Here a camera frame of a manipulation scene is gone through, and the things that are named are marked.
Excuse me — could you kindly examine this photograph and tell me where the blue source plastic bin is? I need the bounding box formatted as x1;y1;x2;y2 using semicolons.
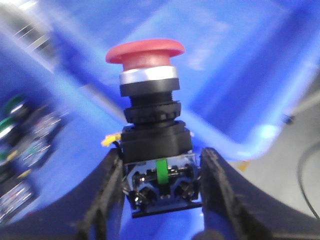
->
0;14;276;240

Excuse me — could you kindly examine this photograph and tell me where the green push button left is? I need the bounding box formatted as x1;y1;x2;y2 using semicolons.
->
0;94;33;142

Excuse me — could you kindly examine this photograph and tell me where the blue target plastic bin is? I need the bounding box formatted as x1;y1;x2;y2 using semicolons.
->
126;0;320;160

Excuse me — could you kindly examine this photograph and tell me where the red mushroom push button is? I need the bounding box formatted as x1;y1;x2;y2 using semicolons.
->
101;39;202;218

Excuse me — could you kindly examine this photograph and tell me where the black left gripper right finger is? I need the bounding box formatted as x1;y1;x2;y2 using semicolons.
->
193;147;320;240

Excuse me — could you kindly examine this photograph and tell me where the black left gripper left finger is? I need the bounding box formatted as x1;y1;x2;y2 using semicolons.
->
0;148;124;240

